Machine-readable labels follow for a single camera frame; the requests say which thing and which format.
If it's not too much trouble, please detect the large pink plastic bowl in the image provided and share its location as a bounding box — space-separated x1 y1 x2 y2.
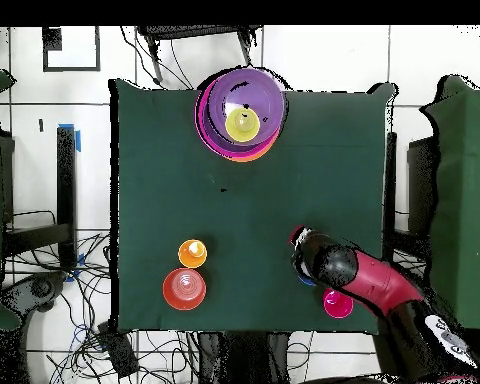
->
194 73 283 159

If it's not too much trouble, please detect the black metal stand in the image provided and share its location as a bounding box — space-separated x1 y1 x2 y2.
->
5 125 78 277

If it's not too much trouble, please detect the tangle of floor cables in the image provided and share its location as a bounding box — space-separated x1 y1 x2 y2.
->
7 235 201 384

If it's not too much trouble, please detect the black power brick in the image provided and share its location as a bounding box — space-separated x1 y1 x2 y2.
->
97 321 140 379

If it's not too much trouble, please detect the orange plastic cup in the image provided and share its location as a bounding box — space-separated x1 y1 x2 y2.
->
177 238 208 269

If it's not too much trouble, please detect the black floor frame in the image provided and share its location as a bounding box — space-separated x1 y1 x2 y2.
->
42 26 102 73

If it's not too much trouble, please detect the dark green tablecloth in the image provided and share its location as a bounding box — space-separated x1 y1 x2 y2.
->
108 77 397 335

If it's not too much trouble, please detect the yellow plastic cup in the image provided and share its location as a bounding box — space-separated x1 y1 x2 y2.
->
224 106 262 144

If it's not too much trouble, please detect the black stool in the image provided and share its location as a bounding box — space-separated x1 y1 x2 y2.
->
136 25 263 86

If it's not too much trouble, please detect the small red-orange plastic bowl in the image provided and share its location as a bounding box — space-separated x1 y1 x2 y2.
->
162 267 208 312

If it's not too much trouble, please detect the large orange plastic bowl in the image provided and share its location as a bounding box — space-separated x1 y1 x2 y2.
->
228 139 276 164

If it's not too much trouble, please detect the red plastic cup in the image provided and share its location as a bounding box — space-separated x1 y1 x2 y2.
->
322 288 355 320

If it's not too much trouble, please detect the purple plastic bowl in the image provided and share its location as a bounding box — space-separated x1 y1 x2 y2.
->
199 79 281 156
206 67 287 147

